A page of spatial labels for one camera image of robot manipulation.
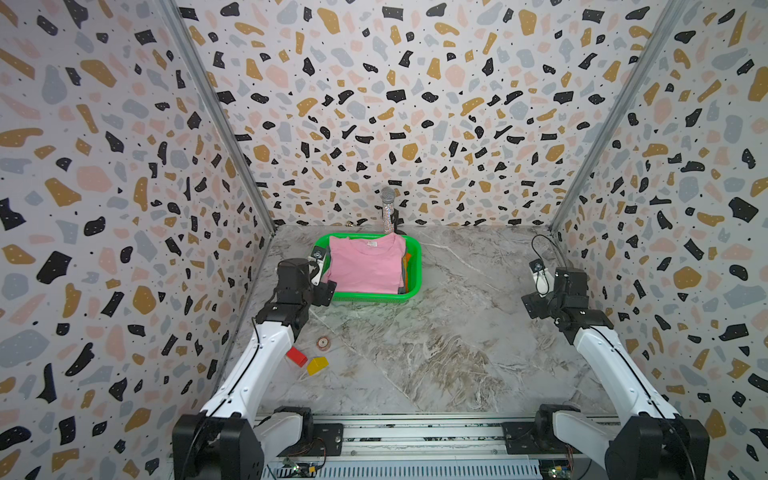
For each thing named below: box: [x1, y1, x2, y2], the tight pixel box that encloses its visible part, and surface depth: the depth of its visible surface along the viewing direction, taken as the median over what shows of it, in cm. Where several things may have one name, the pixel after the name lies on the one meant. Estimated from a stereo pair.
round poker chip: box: [316, 336, 331, 351], surface depth 91 cm
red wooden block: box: [285, 346, 309, 368], surface depth 89 cm
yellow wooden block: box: [307, 356, 330, 376], surface depth 87 cm
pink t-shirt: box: [324, 232, 407, 294], surface depth 104 cm
